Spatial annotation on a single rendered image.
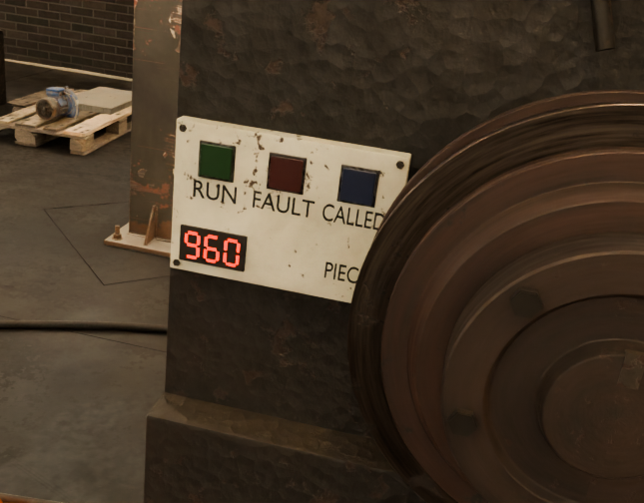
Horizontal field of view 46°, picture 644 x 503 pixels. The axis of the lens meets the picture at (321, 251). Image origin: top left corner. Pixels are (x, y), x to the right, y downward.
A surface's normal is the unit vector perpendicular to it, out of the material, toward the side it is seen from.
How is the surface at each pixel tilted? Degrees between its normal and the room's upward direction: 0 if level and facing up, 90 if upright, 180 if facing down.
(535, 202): 41
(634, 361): 90
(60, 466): 0
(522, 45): 90
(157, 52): 90
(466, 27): 90
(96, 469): 0
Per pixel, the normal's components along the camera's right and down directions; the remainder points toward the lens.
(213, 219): -0.21, 0.35
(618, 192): -0.14, -0.68
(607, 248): -0.17, -0.93
